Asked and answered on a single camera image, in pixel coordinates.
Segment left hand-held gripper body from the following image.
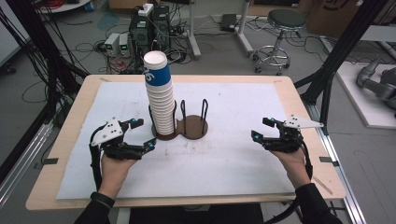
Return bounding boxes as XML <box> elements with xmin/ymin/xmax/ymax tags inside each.
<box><xmin>90</xmin><ymin>117</ymin><xmax>140</xmax><ymax>161</ymax></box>

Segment black tape strip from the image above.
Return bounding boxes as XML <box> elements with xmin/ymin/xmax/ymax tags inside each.
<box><xmin>318</xmin><ymin>156</ymin><xmax>340</xmax><ymax>167</ymax></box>
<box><xmin>33</xmin><ymin>157</ymin><xmax>60</xmax><ymax>171</ymax></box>

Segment black box on floor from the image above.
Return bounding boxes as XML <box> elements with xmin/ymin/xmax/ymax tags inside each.
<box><xmin>219</xmin><ymin>13</ymin><xmax>238</xmax><ymax>33</ymax></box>

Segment right hand-held gripper black cable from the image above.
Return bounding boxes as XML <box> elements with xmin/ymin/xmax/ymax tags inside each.
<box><xmin>264</xmin><ymin>134</ymin><xmax>314</xmax><ymax>224</ymax></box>

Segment hand-held gripper black cable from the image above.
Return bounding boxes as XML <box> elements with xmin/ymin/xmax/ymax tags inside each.
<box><xmin>89</xmin><ymin>123</ymin><xmax>105</xmax><ymax>192</ymax></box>
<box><xmin>264</xmin><ymin>134</ymin><xmax>314</xmax><ymax>224</ymax></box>

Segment aluminium rail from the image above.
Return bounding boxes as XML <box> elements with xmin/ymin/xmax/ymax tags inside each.
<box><xmin>305</xmin><ymin>102</ymin><xmax>368</xmax><ymax>224</ymax></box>
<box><xmin>0</xmin><ymin>120</ymin><xmax>54</xmax><ymax>207</ymax></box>

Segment person's left hand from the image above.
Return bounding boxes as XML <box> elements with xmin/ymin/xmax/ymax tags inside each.
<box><xmin>97</xmin><ymin>154</ymin><xmax>138</xmax><ymax>200</ymax></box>

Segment white foam mat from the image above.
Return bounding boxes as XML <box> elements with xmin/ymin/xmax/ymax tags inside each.
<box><xmin>55</xmin><ymin>81</ymin><xmax>296</xmax><ymax>201</ymax></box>

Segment person's right hand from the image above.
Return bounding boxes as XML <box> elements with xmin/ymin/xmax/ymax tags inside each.
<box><xmin>269</xmin><ymin>149</ymin><xmax>313</xmax><ymax>190</ymax></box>

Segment black wristband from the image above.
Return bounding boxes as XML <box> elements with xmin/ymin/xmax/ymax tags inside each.
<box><xmin>90</xmin><ymin>190</ymin><xmax>116</xmax><ymax>209</ymax></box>

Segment left hand-held gripper black cable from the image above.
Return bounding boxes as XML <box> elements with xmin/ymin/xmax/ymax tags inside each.
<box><xmin>89</xmin><ymin>123</ymin><xmax>105</xmax><ymax>192</ymax></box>

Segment black metal frame post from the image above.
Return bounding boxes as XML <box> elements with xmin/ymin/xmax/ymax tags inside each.
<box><xmin>293</xmin><ymin>0</ymin><xmax>394</xmax><ymax>135</ymax></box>

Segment black frame with cable bundle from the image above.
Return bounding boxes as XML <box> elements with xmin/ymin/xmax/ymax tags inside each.
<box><xmin>0</xmin><ymin>0</ymin><xmax>91</xmax><ymax>125</ymax></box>

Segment white desk leg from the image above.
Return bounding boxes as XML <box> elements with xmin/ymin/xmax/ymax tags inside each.
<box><xmin>234</xmin><ymin>0</ymin><xmax>255</xmax><ymax>57</ymax></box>
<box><xmin>186</xmin><ymin>0</ymin><xmax>203</xmax><ymax>61</ymax></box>

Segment brown cardboard box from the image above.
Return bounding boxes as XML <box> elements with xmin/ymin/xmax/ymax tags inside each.
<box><xmin>306</xmin><ymin>0</ymin><xmax>390</xmax><ymax>39</ymax></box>

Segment stack of paper cups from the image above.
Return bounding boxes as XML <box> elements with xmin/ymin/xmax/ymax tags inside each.
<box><xmin>143</xmin><ymin>50</ymin><xmax>177</xmax><ymax>136</ymax></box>

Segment white round table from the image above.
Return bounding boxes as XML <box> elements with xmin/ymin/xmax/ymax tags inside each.
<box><xmin>36</xmin><ymin>0</ymin><xmax>92</xmax><ymax>14</ymax></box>

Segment person's dark clothing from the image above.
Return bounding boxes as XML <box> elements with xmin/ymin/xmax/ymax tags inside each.
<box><xmin>128</xmin><ymin>203</ymin><xmax>264</xmax><ymax>224</ymax></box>

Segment white power strip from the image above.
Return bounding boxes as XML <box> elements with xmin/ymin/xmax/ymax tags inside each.
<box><xmin>137</xmin><ymin>3</ymin><xmax>155</xmax><ymax>18</ymax></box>

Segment white platform board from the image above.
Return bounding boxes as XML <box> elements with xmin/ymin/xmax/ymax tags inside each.
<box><xmin>335</xmin><ymin>60</ymin><xmax>396</xmax><ymax>131</ymax></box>

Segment black computer tower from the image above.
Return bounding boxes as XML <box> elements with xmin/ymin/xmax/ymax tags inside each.
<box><xmin>128</xmin><ymin>6</ymin><xmax>155</xmax><ymax>55</ymax></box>
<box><xmin>152</xmin><ymin>4</ymin><xmax>172</xmax><ymax>51</ymax></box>

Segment black round stool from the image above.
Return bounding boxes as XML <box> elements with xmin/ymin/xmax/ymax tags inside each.
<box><xmin>252</xmin><ymin>8</ymin><xmax>307</xmax><ymax>77</ymax></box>

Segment white power supply unit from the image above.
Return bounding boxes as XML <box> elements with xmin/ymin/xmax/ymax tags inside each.
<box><xmin>118</xmin><ymin>33</ymin><xmax>132</xmax><ymax>58</ymax></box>
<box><xmin>104</xmin><ymin>32</ymin><xmax>121</xmax><ymax>58</ymax></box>

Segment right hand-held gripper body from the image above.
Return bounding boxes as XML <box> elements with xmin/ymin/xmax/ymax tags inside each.
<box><xmin>270</xmin><ymin>114</ymin><xmax>325</xmax><ymax>154</ymax></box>

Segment brown cup holder black wires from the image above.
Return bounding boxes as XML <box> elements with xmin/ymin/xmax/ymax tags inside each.
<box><xmin>148</xmin><ymin>98</ymin><xmax>209</xmax><ymax>142</ymax></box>

